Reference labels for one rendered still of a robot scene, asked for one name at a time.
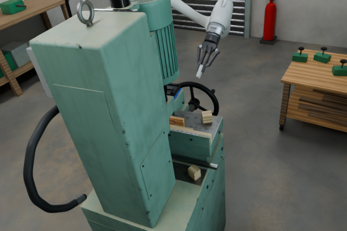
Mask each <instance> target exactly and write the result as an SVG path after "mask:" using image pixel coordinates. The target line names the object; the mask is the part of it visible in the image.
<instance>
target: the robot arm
mask: <svg viewBox="0 0 347 231"><path fill-rule="evenodd" d="M170 1H171V7H173V8H174V9H176V10H177V11H179V12H180V13H182V14H183V15H185V16H186V17H188V18H190V19H191V20H193V21H194V22H196V23H198V24H200V25H202V26H203V27H205V29H206V37H205V39H204V42H203V43H202V45H197V49H198V50H197V57H196V62H197V64H198V67H197V71H198V72H197V75H196V77H197V78H198V79H200V77H201V74H202V72H204V71H205V68H206V67H210V65H211V64H212V62H213V61H214V59H215V58H216V56H217V55H218V54H219V53H220V51H219V50H218V49H217V45H218V43H219V40H220V39H223V38H225V37H226V36H227V35H228V34H229V32H230V27H231V23H230V21H231V17H232V12H233V2H232V1H231V0H218V1H217V3H216V4H215V6H214V8H213V10H212V13H211V16H205V15H202V14H200V13H198V12H197V11H195V10H194V9H192V8H191V7H190V6H188V5H187V4H186V3H184V2H183V1H181V0H170ZM202 48H203V53H202V55H201V58H200V53H201V49H202ZM214 51H215V53H214V54H213V56H212V57H211V59H210V60H209V58H210V56H211V54H212V53H213V52H214ZM206 54H207V56H206ZM205 56H206V59H205V61H204V58H205ZM203 61H204V64H203V65H202V63H203Z"/></svg>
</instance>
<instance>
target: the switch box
mask: <svg viewBox="0 0 347 231"><path fill-rule="evenodd" d="M26 50H27V53H28V55H29V57H30V59H31V61H32V63H33V66H34V68H35V70H36V72H37V74H38V77H39V79H40V81H41V83H42V85H43V88H44V90H45V92H46V94H47V96H48V97H51V98H53V96H52V94H51V92H50V89H49V87H48V85H47V83H46V80H45V78H44V76H43V74H42V71H41V69H40V67H39V65H38V62H37V60H36V57H35V55H34V53H33V51H32V49H31V47H28V48H27V49H26Z"/></svg>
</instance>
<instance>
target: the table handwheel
mask: <svg viewBox="0 0 347 231"><path fill-rule="evenodd" d="M183 87H190V92H191V99H190V101H189V102H188V104H189V109H188V111H189V112H193V111H194V110H196V109H197V108H199V109H201V110H203V111H207V110H206V109H205V108H203V107H201V106H200V101H199V100H198V99H197V98H194V93H193V87H194V88H198V89H200V90H202V91H203V92H205V93H206V94H207V95H208V96H209V97H210V98H211V100H212V102H213V105H214V111H213V113H212V115H213V116H217V115H218V112H219V103H218V100H217V98H216V96H215V95H214V93H213V92H212V91H211V90H210V89H208V88H207V87H206V86H204V85H202V84H199V83H197V82H192V81H186V82H182V83H180V88H183Z"/></svg>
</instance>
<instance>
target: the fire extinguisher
mask: <svg viewBox="0 0 347 231"><path fill-rule="evenodd" d="M273 1H275V0H270V3H268V4H267V6H266V8H265V15H264V30H263V37H262V38H261V39H260V44H268V45H273V44H274V43H275V41H276V40H277V36H274V31H275V20H276V5H275V4H274V3H273Z"/></svg>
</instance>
